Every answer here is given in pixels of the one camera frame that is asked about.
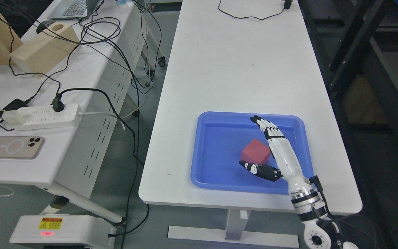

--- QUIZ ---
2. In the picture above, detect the black metal shelf left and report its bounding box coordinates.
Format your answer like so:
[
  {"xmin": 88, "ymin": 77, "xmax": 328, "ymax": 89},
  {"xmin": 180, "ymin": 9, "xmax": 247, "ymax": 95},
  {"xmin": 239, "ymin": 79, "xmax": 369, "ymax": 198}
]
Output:
[{"xmin": 297, "ymin": 0, "xmax": 398, "ymax": 139}]

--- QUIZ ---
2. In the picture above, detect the black plug cable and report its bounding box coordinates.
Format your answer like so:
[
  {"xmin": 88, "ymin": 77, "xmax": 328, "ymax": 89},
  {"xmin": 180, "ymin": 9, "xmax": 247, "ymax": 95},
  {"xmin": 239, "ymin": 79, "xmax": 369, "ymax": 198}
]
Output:
[{"xmin": 52, "ymin": 88, "xmax": 150, "ymax": 238}]

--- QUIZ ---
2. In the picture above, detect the smartphone in clear case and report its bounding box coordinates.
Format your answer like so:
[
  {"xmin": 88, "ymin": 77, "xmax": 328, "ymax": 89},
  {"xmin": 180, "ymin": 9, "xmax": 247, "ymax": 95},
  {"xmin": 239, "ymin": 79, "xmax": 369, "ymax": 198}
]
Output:
[{"xmin": 0, "ymin": 136, "xmax": 45, "ymax": 160}]

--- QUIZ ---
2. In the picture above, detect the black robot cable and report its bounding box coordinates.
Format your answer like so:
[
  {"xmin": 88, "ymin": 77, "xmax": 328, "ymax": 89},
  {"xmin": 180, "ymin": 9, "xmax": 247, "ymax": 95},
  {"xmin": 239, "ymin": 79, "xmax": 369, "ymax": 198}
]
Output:
[{"xmin": 309, "ymin": 175, "xmax": 376, "ymax": 249}]

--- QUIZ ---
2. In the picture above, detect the white table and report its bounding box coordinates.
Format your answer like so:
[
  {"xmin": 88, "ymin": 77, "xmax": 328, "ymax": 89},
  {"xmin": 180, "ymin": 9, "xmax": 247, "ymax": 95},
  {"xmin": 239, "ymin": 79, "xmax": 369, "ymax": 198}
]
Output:
[{"xmin": 139, "ymin": 0, "xmax": 363, "ymax": 248}]

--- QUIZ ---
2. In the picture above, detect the white power strip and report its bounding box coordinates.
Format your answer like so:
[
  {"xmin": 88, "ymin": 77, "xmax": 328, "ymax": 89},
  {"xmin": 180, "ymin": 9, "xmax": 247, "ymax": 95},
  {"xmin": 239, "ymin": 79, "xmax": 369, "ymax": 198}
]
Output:
[{"xmin": 2, "ymin": 103, "xmax": 80, "ymax": 131}]

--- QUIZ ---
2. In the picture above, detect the black cable on table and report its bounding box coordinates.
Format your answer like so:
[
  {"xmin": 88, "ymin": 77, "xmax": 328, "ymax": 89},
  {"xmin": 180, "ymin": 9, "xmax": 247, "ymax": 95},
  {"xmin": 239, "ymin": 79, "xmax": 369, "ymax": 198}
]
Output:
[{"xmin": 218, "ymin": 0, "xmax": 293, "ymax": 20}]

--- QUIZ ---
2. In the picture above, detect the white machine base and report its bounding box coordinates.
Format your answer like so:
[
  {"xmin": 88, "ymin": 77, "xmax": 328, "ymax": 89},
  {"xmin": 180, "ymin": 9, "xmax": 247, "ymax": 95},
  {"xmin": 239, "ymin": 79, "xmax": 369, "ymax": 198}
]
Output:
[{"xmin": 9, "ymin": 214, "xmax": 117, "ymax": 249}]

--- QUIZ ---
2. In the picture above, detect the black power adapter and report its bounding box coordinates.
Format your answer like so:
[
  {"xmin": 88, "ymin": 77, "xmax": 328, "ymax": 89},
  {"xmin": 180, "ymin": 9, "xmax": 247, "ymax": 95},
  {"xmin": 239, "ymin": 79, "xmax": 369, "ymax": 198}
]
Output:
[{"xmin": 0, "ymin": 98, "xmax": 30, "ymax": 118}]

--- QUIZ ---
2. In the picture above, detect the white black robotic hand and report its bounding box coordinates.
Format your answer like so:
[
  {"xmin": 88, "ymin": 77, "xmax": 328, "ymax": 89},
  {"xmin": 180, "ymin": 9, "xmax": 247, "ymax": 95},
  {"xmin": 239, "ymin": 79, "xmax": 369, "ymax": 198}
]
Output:
[{"xmin": 239, "ymin": 115, "xmax": 314, "ymax": 200}]

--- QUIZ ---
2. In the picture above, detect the white side desk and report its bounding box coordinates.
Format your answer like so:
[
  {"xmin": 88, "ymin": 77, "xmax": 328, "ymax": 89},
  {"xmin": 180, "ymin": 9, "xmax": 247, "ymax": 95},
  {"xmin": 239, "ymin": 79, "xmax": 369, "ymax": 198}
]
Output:
[{"xmin": 0, "ymin": 0, "xmax": 146, "ymax": 223}]

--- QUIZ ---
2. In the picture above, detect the pink foam block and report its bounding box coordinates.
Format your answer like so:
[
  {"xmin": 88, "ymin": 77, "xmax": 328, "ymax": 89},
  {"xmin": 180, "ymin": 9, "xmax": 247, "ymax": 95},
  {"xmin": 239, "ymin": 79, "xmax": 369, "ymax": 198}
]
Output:
[{"xmin": 240, "ymin": 139, "xmax": 271, "ymax": 165}]

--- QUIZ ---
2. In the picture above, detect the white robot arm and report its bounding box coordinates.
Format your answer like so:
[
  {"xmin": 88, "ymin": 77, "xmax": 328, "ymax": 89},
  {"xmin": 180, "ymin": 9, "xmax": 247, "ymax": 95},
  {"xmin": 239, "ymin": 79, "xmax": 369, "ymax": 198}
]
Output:
[{"xmin": 292, "ymin": 176, "xmax": 358, "ymax": 249}]

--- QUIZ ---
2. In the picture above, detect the blue plastic tray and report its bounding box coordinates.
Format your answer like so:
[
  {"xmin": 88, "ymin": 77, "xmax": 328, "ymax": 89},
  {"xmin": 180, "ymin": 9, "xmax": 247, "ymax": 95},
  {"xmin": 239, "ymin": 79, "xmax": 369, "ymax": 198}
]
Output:
[{"xmin": 190, "ymin": 111, "xmax": 315, "ymax": 195}]

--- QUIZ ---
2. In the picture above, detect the grey laptop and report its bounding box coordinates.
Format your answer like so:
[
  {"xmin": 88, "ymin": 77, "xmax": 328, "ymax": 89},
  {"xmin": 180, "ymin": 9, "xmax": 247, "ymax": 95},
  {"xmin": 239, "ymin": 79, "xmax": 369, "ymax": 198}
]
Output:
[{"xmin": 47, "ymin": 0, "xmax": 100, "ymax": 20}]

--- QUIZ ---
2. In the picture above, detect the wooden box with hole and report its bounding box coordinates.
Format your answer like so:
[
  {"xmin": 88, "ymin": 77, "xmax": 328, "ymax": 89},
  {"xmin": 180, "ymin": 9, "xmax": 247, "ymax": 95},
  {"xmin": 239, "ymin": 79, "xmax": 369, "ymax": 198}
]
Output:
[{"xmin": 10, "ymin": 22, "xmax": 79, "ymax": 78}]

